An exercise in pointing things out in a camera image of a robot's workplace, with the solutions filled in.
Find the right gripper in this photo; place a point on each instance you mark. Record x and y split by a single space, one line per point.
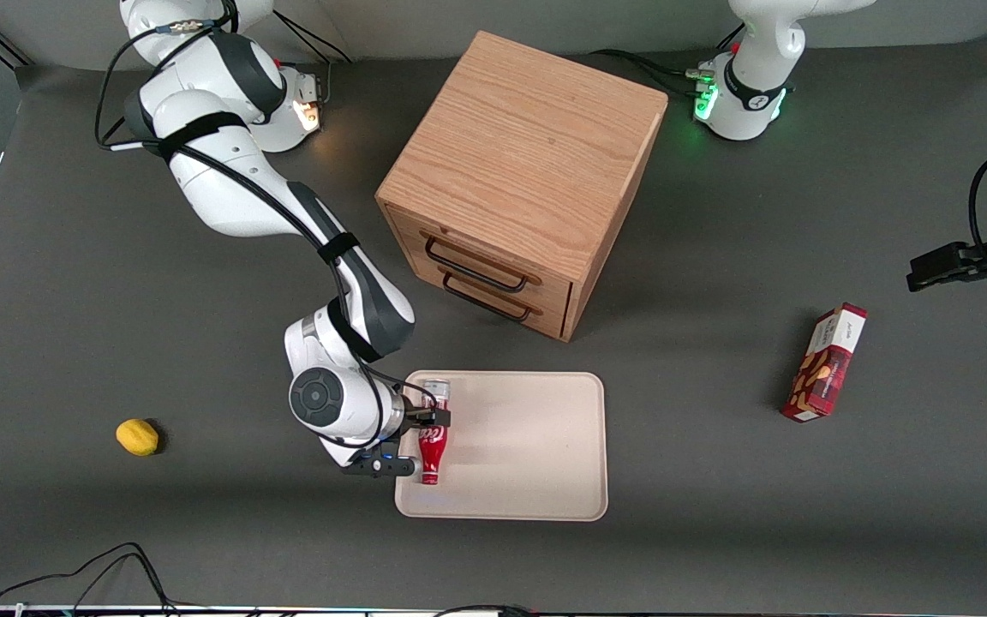
415 420

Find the red coke bottle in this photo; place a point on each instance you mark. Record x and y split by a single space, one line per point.
432 450

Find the red plaid shortbread box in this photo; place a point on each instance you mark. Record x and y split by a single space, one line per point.
828 368

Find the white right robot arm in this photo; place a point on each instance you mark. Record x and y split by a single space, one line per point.
228 188

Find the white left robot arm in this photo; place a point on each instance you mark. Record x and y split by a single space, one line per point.
755 77

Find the beige plastic tray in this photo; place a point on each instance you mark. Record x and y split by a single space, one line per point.
528 446

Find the wooden drawer cabinet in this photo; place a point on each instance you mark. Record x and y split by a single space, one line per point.
519 146

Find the yellow lemon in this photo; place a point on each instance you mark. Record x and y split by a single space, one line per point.
137 437

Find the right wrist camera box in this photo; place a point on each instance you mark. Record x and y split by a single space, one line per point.
378 465

